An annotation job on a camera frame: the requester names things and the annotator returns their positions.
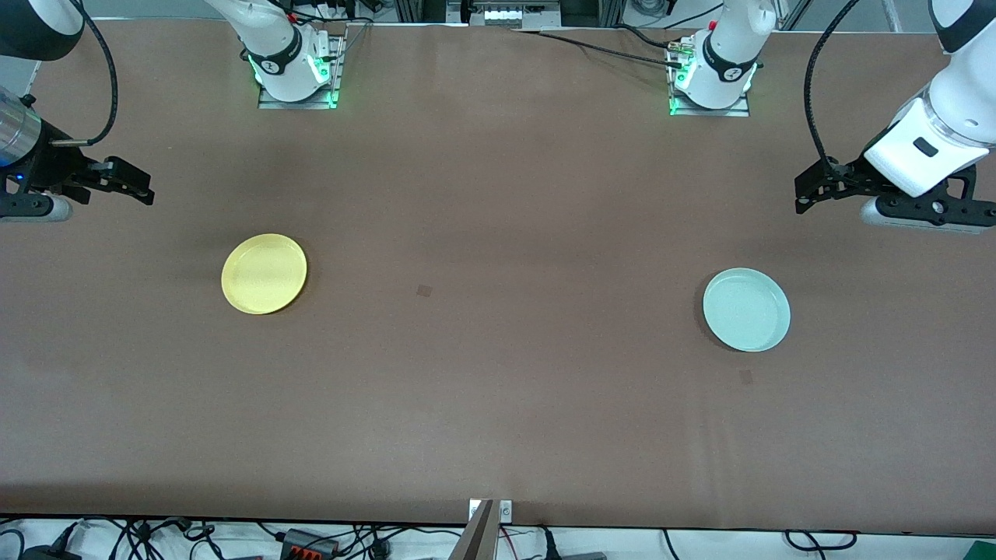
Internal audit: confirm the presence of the yellow plate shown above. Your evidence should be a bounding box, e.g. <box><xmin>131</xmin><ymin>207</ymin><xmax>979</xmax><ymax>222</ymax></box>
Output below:
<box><xmin>221</xmin><ymin>233</ymin><xmax>308</xmax><ymax>315</ymax></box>

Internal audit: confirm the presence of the wooden post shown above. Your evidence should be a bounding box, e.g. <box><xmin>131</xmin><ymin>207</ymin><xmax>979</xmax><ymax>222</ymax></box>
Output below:
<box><xmin>449</xmin><ymin>499</ymin><xmax>496</xmax><ymax>560</ymax></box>

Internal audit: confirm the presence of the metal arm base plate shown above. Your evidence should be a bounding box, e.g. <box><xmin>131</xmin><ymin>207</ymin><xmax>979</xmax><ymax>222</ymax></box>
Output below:
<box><xmin>668</xmin><ymin>35</ymin><xmax>752</xmax><ymax>117</ymax></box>
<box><xmin>257</xmin><ymin>31</ymin><xmax>345</xmax><ymax>110</ymax></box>

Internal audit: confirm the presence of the curved black cable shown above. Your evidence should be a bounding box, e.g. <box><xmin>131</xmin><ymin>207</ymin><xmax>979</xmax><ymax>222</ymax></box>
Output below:
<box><xmin>613</xmin><ymin>23</ymin><xmax>674</xmax><ymax>50</ymax></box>

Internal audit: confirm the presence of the brown table cover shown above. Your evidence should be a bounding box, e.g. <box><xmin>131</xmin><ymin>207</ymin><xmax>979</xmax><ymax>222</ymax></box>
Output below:
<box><xmin>0</xmin><ymin>17</ymin><xmax>996</xmax><ymax>537</ymax></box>

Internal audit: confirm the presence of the looped black floor cable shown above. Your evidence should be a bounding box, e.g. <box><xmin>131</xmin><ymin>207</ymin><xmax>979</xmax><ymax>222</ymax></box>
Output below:
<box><xmin>784</xmin><ymin>530</ymin><xmax>858</xmax><ymax>553</ymax></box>

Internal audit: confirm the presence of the black adapter block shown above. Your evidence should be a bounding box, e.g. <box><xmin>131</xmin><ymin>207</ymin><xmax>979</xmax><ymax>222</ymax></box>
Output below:
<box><xmin>19</xmin><ymin>523</ymin><xmax>82</xmax><ymax>560</ymax></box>

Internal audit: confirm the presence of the thin straight black cable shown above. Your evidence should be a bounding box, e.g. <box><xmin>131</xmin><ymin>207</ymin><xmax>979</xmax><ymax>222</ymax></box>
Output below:
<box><xmin>510</xmin><ymin>28</ymin><xmax>686</xmax><ymax>69</ymax></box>

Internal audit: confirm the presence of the black box with red parts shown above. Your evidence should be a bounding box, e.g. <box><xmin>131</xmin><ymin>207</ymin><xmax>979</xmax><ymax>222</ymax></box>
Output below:
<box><xmin>276</xmin><ymin>529</ymin><xmax>339</xmax><ymax>559</ymax></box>

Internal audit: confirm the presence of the pale green plate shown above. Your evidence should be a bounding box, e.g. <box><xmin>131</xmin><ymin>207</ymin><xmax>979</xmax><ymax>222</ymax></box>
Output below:
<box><xmin>703</xmin><ymin>268</ymin><xmax>791</xmax><ymax>352</ymax></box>

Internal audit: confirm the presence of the white device in rack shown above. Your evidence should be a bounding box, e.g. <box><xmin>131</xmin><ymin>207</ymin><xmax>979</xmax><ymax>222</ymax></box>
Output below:
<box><xmin>482</xmin><ymin>6</ymin><xmax>561</xmax><ymax>28</ymax></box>

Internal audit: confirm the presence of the aluminium frame rack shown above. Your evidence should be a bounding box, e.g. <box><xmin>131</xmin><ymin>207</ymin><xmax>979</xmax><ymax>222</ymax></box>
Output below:
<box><xmin>393</xmin><ymin>0</ymin><xmax>627</xmax><ymax>28</ymax></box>

